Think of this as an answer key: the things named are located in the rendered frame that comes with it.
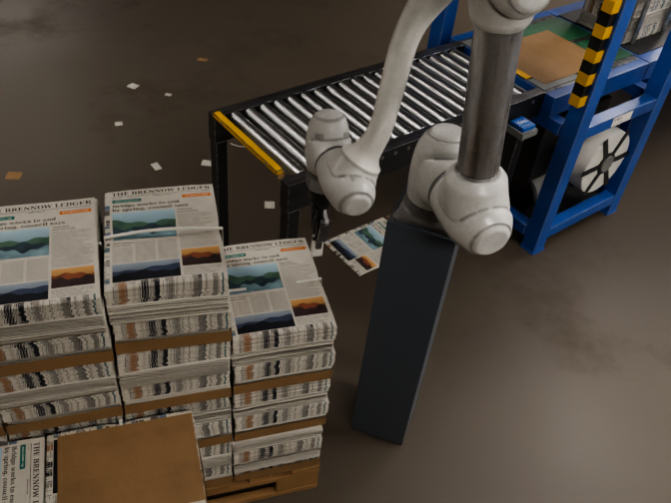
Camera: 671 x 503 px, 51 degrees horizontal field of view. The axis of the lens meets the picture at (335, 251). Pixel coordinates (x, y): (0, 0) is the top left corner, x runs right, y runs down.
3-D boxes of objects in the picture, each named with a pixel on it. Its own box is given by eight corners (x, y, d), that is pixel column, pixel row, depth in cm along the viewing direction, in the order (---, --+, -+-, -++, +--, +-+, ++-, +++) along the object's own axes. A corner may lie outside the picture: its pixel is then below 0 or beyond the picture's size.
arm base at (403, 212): (470, 195, 210) (474, 180, 206) (453, 239, 194) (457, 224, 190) (411, 178, 214) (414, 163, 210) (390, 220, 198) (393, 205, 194)
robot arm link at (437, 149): (447, 176, 207) (463, 110, 192) (474, 214, 194) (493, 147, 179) (396, 182, 202) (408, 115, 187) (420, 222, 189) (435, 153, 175)
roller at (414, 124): (420, 141, 276) (422, 130, 273) (346, 87, 303) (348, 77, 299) (429, 137, 279) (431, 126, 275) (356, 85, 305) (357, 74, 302)
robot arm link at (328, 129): (298, 157, 178) (312, 188, 169) (302, 103, 168) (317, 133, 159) (338, 153, 181) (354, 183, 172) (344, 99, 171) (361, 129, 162)
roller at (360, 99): (407, 145, 273) (409, 134, 270) (335, 91, 299) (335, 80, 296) (417, 142, 275) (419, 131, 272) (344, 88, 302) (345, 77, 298)
